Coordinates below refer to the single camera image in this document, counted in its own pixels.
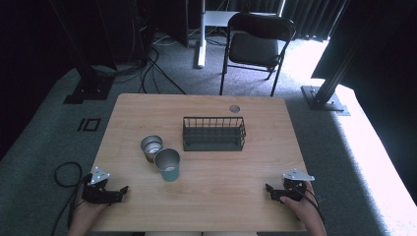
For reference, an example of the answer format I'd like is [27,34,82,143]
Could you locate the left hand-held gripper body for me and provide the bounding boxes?
[81,166,116,206]

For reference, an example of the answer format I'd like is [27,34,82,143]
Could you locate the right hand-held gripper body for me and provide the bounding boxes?
[278,168,316,203]

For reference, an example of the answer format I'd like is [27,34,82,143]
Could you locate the teal metal cup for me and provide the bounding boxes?
[153,147,182,183]

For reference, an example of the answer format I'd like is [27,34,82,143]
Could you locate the silver metal cup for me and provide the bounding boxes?
[140,134,164,164]

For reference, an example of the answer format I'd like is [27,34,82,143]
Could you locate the dark wire basket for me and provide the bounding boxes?
[181,116,247,152]

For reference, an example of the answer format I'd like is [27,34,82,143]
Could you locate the person's right hand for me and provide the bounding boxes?
[279,181,322,228]

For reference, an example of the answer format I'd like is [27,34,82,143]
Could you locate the person's left hand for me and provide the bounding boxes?
[71,196,109,232]

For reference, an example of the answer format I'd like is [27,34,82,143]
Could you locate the wooden table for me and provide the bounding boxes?
[88,92,310,234]

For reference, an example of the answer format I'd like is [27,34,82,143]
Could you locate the black metal stand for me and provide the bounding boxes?
[300,0,370,117]
[48,0,116,105]

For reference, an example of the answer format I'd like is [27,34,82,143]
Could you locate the black folding chair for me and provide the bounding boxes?
[218,12,297,98]

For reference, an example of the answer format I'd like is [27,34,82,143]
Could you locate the dark curtain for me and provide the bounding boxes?
[280,0,349,43]

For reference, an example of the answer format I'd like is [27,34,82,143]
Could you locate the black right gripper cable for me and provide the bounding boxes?
[302,187,327,227]

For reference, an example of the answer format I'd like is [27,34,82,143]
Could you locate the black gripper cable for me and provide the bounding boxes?
[302,187,327,227]
[50,161,93,236]

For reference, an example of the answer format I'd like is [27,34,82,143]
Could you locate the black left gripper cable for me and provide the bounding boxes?
[50,161,93,236]

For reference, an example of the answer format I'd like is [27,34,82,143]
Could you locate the black floor cables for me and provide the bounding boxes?
[139,47,188,96]

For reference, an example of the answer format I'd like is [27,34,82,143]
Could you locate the white desk frame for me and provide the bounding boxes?
[196,0,287,70]

